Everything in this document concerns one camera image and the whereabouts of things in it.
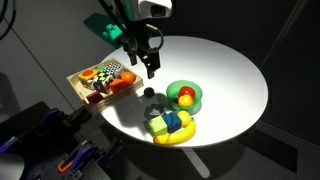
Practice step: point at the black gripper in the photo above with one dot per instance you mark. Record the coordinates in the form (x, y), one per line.
(140, 40)

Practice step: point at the yellow green block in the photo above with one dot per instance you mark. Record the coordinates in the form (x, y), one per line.
(156, 126)

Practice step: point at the wooden box tray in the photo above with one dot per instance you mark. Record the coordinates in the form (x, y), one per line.
(75, 83)

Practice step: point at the orange toy fruit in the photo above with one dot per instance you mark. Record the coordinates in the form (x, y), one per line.
(128, 77)

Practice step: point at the black white triangle cube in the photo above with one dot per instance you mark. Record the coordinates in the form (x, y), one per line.
(115, 68)

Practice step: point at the dark red toy plum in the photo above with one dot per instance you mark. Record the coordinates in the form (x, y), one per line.
(149, 92)

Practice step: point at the orange block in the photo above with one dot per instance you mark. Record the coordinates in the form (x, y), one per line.
(117, 85)

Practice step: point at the black white checkered block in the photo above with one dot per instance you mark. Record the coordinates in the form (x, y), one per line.
(102, 81)

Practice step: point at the red toy fruit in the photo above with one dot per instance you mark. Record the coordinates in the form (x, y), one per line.
(187, 91)

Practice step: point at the yellow cube with orange circle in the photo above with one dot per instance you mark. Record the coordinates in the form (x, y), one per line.
(87, 77)

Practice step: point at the yellow toy fruit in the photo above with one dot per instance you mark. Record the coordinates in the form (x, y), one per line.
(185, 100)

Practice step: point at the magenta block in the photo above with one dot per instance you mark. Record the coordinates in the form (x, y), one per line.
(94, 97)

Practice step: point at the blue block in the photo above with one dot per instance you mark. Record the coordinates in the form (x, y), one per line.
(172, 121)

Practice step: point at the yellow toy banana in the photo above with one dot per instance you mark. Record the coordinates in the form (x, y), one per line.
(180, 136)

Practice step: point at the purple bar clamp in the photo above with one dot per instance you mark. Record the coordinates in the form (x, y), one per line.
(78, 155)
(50, 118)

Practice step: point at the white table leg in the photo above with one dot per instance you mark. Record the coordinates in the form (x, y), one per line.
(196, 163)

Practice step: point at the black perforated board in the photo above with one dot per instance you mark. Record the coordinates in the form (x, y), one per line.
(53, 170)

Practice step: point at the grey metal plate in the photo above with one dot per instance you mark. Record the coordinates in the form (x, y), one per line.
(10, 166)

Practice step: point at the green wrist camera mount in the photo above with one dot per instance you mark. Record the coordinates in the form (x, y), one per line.
(103, 28)

